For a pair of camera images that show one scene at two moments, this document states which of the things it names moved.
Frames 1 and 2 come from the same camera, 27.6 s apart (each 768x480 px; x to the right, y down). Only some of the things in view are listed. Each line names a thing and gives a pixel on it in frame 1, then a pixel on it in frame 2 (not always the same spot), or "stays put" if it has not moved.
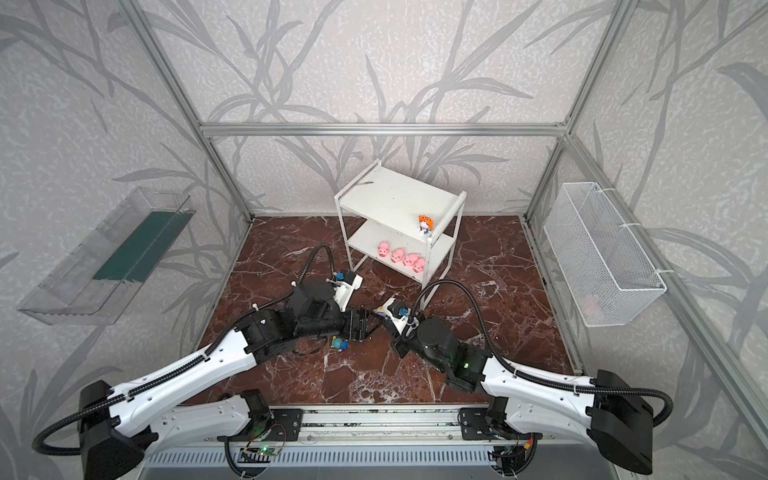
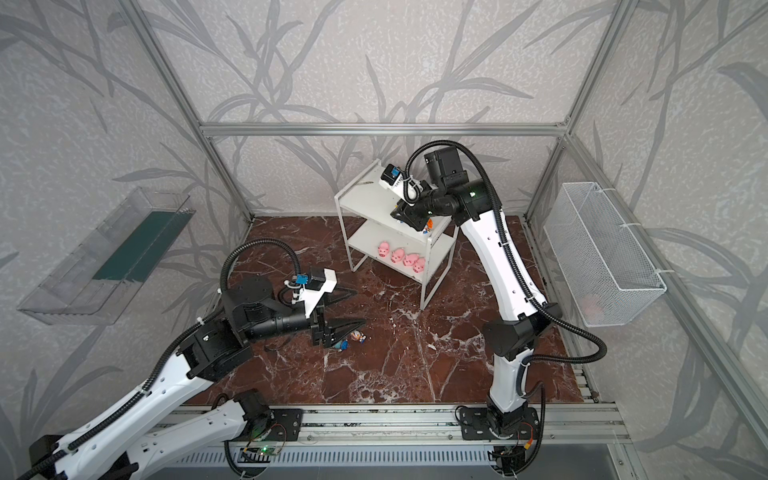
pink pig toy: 383,249 stays put
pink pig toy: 397,255 stays put
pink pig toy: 419,265 stays put
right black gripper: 398,335 -> 405,215
